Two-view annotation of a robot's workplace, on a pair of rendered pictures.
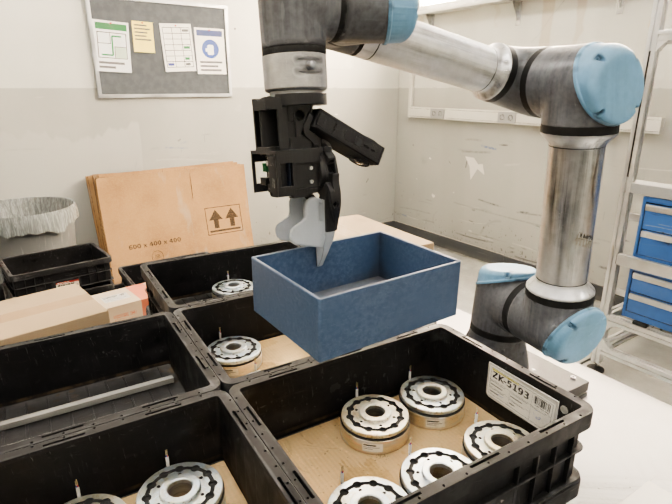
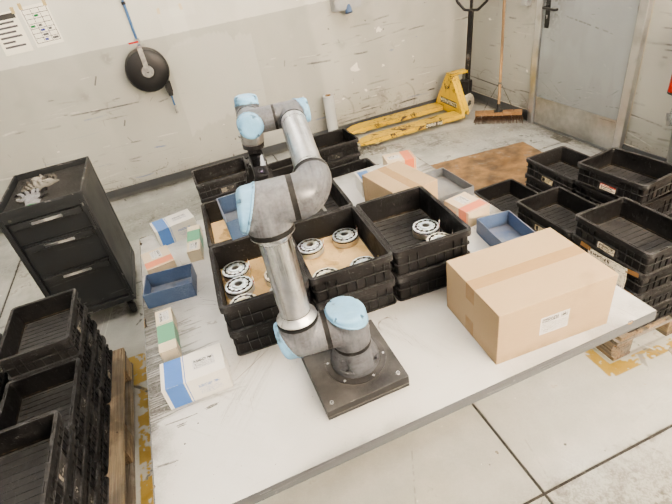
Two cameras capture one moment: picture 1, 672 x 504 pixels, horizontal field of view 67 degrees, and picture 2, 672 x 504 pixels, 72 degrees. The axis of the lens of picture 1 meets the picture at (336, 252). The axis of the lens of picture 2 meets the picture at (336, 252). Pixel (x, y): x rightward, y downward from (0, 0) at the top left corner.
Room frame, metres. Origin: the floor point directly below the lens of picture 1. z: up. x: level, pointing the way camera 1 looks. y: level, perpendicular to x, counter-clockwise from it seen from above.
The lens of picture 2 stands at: (1.31, -1.30, 1.84)
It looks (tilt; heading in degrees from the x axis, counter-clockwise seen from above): 34 degrees down; 109
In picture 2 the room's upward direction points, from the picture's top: 10 degrees counter-clockwise
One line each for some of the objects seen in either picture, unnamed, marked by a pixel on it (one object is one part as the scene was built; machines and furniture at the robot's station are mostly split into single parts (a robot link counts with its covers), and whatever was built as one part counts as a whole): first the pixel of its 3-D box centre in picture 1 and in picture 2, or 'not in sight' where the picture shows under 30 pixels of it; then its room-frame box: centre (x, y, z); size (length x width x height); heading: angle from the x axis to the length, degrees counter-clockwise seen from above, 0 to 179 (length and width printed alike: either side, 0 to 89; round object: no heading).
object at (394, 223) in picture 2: (243, 293); (410, 229); (1.10, 0.22, 0.87); 0.40 x 0.30 x 0.11; 121
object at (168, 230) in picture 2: not in sight; (174, 227); (-0.11, 0.43, 0.75); 0.20 x 0.12 x 0.09; 46
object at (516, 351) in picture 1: (495, 344); (353, 348); (0.98, -0.34, 0.80); 0.15 x 0.15 x 0.10
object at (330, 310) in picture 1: (355, 286); (244, 211); (0.57, -0.02, 1.10); 0.20 x 0.15 x 0.07; 125
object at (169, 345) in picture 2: not in sight; (168, 334); (0.26, -0.27, 0.73); 0.24 x 0.06 x 0.06; 125
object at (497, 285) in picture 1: (506, 295); (345, 323); (0.97, -0.35, 0.91); 0.13 x 0.12 x 0.14; 25
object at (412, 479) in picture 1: (440, 476); (238, 285); (0.52, -0.13, 0.86); 0.10 x 0.10 x 0.01
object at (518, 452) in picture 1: (405, 404); (255, 265); (0.59, -0.09, 0.92); 0.40 x 0.30 x 0.02; 121
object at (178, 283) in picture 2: not in sight; (170, 285); (0.12, 0.00, 0.74); 0.20 x 0.15 x 0.07; 28
